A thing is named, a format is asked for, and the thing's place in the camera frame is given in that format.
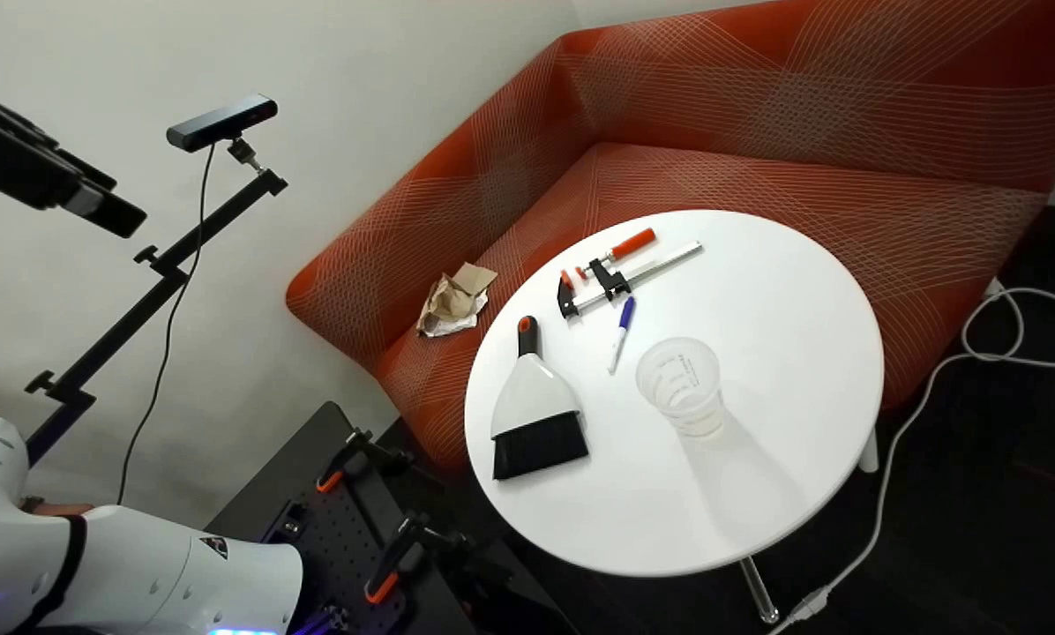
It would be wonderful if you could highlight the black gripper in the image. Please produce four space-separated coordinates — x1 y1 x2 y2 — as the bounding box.
0 80 153 239

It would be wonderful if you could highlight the white marker with blue cap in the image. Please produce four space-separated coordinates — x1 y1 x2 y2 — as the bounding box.
607 293 643 379

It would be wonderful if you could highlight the clear plastic cup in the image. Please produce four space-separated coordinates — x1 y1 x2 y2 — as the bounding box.
632 332 732 446

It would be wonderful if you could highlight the black clamp with orange grip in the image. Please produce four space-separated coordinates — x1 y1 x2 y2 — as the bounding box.
361 513 437 609
311 427 379 496

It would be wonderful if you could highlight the crumpled brown paper wrapper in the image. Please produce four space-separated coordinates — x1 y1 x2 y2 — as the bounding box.
418 261 503 341

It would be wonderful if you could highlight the white brush with black bristles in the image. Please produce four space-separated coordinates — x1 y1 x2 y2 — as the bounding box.
487 314 592 485

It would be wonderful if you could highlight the white round table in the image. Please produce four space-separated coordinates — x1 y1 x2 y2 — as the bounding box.
464 210 888 629

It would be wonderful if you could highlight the orange fabric sofa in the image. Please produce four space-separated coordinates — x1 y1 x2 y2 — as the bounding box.
281 0 1055 472

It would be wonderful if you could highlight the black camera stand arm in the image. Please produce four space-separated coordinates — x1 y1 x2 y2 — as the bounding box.
26 139 291 468

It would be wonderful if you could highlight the thin black camera cable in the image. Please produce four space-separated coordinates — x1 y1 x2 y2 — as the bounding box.
114 145 219 505

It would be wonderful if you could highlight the black stereo camera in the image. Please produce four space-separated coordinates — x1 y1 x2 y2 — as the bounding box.
161 95 281 157

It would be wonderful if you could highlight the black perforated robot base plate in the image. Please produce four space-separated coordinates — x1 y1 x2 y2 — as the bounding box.
204 398 487 635

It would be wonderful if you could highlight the bar clamp with orange handle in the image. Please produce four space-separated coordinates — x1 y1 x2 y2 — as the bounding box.
553 226 706 324

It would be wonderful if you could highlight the white power cable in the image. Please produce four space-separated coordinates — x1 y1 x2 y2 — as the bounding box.
768 280 1055 635

